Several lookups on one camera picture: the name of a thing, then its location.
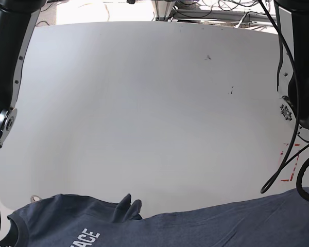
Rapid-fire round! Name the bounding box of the dark blue T-shirt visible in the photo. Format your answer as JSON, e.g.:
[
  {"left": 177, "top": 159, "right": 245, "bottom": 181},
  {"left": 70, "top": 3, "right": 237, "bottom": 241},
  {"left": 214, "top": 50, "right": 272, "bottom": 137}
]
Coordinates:
[{"left": 0, "top": 189, "right": 309, "bottom": 246}]

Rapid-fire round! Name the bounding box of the right-side robot arm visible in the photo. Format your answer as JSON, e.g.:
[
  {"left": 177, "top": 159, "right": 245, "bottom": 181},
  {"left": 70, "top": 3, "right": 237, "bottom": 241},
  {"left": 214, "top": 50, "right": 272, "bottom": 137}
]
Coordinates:
[{"left": 0, "top": 1, "right": 46, "bottom": 149}]

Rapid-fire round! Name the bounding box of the left-side robot arm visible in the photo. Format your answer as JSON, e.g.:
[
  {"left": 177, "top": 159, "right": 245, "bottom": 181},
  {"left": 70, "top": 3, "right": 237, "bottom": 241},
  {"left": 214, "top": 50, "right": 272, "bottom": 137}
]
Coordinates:
[{"left": 274, "top": 1, "right": 309, "bottom": 142}]

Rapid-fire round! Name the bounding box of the left table grommet hole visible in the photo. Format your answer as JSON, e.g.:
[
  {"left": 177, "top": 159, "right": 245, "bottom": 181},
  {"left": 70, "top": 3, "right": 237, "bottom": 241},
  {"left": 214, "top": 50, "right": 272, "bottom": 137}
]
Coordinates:
[{"left": 30, "top": 195, "right": 42, "bottom": 203}]

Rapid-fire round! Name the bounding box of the red tape rectangle marking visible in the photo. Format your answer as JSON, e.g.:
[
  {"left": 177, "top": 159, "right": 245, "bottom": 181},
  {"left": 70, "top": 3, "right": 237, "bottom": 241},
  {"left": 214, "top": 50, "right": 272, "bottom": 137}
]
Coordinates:
[{"left": 278, "top": 143, "right": 302, "bottom": 183}]

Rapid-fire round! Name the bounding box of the metal frame post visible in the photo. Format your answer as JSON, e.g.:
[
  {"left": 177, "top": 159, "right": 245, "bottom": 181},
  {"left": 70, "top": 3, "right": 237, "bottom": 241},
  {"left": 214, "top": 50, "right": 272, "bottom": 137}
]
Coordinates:
[{"left": 151, "top": 1, "right": 176, "bottom": 21}]

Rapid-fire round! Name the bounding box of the left-side arm black cable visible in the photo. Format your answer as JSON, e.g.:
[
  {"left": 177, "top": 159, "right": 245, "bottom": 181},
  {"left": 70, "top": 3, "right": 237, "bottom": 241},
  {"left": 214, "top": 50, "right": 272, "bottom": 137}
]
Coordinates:
[{"left": 257, "top": 0, "right": 309, "bottom": 206}]

